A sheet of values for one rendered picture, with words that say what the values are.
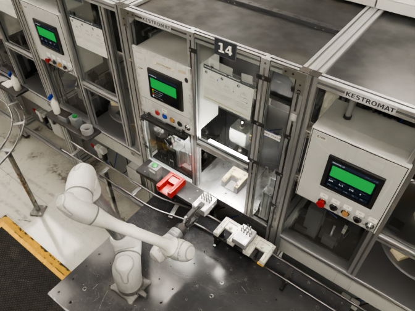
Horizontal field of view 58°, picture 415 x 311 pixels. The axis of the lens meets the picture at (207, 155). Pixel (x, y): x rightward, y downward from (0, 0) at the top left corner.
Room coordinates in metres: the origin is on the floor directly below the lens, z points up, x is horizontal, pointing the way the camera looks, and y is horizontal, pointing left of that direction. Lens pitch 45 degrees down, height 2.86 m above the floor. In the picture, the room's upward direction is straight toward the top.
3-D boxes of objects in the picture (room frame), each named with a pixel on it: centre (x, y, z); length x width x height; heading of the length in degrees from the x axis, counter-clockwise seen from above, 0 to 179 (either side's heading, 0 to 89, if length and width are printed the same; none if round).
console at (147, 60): (1.88, 0.19, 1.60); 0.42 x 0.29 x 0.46; 53
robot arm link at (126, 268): (1.07, 0.47, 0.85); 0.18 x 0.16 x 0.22; 6
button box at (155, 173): (1.75, 0.35, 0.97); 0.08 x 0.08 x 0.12; 53
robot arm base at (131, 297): (1.05, 0.45, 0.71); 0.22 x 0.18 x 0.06; 53
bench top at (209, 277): (0.98, 0.05, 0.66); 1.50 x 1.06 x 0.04; 53
